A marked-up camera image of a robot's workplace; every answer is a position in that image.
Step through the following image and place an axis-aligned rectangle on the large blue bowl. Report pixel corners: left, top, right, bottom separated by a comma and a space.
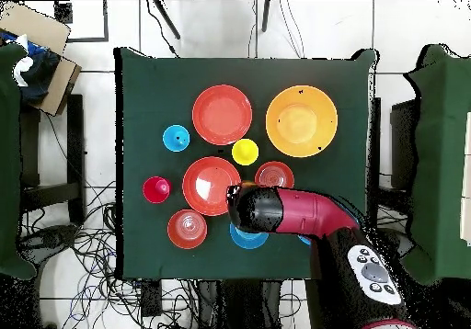
296, 203, 361, 246

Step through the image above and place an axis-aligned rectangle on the wide red-orange bowl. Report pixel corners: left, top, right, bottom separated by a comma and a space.
191, 84, 254, 147
181, 155, 243, 217

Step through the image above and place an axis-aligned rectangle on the yellow cup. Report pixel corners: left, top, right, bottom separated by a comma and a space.
231, 138, 259, 167

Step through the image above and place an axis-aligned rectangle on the small red-orange bowl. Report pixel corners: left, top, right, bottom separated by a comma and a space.
254, 160, 295, 189
167, 209, 208, 250

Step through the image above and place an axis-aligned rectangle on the small blue bowl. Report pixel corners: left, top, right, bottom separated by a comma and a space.
229, 222, 270, 250

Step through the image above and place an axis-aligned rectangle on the red cup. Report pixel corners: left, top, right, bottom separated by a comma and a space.
142, 176, 173, 205

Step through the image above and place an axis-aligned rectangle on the blue cup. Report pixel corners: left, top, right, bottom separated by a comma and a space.
162, 123, 191, 153

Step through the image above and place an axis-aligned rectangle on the large orange bowl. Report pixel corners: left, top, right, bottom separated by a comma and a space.
265, 85, 339, 159

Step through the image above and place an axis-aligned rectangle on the dark green tablecloth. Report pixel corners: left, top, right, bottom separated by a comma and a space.
113, 46, 380, 284

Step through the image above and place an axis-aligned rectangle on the black power strip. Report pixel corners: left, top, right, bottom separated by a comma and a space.
140, 279, 164, 318

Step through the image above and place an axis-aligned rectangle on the black chair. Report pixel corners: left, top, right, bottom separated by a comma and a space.
389, 98, 420, 190

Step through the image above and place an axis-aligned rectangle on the black tripod leg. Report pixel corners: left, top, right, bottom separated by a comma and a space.
152, 0, 182, 40
261, 0, 271, 33

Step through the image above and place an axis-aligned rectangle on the green cloth side table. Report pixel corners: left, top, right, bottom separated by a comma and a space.
402, 43, 471, 285
0, 43, 38, 281

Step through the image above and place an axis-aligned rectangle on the blue and white cloth bundle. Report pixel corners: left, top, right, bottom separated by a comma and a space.
0, 30, 62, 104

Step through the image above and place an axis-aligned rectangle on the cardboard box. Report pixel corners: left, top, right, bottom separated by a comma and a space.
0, 1, 83, 118

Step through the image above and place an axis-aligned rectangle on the tangle of floor cables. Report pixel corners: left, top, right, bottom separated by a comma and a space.
21, 179, 201, 329

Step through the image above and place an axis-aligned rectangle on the black floor cable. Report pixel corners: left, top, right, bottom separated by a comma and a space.
145, 0, 180, 58

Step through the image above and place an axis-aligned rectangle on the black pedestal leg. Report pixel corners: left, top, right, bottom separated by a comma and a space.
17, 223, 80, 267

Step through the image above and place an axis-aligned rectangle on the black metal frame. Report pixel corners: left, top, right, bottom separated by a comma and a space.
53, 0, 110, 44

